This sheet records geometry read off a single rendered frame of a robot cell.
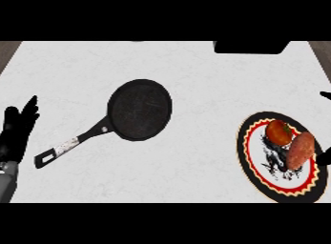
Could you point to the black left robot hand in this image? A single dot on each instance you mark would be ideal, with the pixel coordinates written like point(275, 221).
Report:
point(12, 136)

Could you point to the red tomato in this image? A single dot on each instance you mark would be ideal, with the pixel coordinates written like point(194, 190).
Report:
point(278, 132)

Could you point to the black red patterned plate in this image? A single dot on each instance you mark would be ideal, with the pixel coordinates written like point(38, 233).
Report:
point(262, 165)

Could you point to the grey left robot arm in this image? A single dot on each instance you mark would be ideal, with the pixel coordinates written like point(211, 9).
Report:
point(0, 186)

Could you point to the black frying pan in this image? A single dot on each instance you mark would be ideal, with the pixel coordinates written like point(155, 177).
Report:
point(135, 111)

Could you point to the black appliance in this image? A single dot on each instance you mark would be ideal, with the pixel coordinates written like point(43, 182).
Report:
point(250, 47)

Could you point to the reddish brown sweet potato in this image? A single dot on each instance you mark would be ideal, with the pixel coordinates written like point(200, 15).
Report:
point(300, 151)

